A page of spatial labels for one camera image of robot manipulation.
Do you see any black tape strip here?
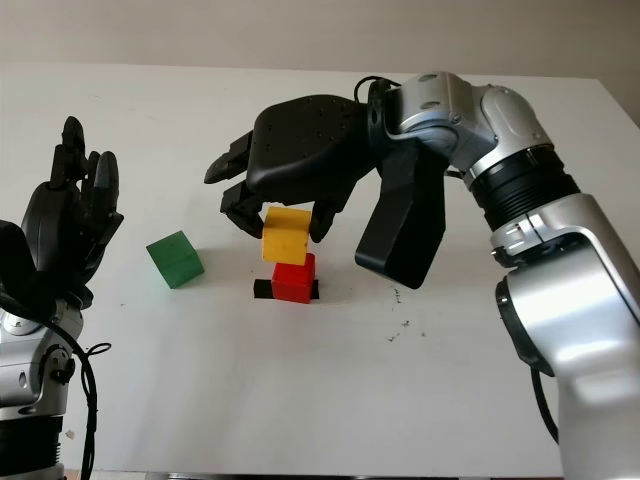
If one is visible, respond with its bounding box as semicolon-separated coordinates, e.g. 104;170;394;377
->
253;278;321;301

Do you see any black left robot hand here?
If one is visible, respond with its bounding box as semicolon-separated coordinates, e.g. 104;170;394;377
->
19;116;125;311

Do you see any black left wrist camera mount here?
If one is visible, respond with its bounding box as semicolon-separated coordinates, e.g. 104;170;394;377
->
0;219;54;319

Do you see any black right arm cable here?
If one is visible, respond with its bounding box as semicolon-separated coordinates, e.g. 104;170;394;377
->
353;76;561;446

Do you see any green wooden block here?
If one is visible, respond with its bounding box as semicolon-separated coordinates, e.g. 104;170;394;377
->
145;230;206;290

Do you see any yellow wooden block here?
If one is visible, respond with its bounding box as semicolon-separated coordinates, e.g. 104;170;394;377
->
261;207;314;266

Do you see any red wooden block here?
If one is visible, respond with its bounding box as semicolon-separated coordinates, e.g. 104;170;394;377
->
271;252;317;305

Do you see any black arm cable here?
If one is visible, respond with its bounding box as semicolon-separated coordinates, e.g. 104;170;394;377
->
353;76;561;446
0;292;112;480

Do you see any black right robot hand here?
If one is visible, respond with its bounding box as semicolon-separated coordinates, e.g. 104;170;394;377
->
203;93;379;245

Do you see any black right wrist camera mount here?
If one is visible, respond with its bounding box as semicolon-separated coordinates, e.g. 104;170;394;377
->
353;82;447;290

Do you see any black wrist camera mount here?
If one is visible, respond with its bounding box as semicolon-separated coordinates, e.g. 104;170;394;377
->
353;82;447;290
0;219;54;319

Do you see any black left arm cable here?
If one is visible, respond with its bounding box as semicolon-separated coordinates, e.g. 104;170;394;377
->
0;292;112;480

